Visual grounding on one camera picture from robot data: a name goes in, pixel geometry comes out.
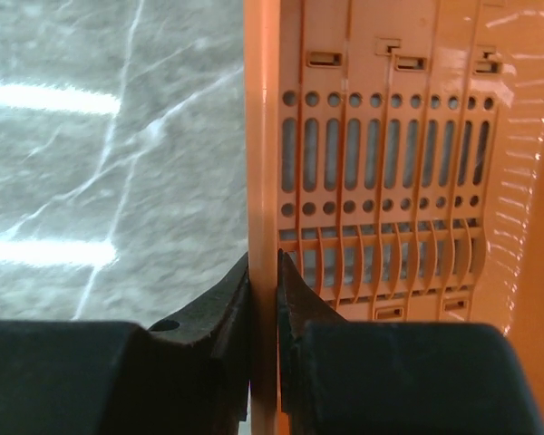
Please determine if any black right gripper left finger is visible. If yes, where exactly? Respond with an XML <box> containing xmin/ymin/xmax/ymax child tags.
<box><xmin>0</xmin><ymin>258</ymin><xmax>250</xmax><ymax>434</ymax></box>

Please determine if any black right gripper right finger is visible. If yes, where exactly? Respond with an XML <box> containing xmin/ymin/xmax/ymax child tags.
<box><xmin>277</xmin><ymin>253</ymin><xmax>544</xmax><ymax>434</ymax></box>

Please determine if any orange plastic basket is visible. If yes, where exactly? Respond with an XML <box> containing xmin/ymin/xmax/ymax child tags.
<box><xmin>244</xmin><ymin>1</ymin><xmax>544</xmax><ymax>434</ymax></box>

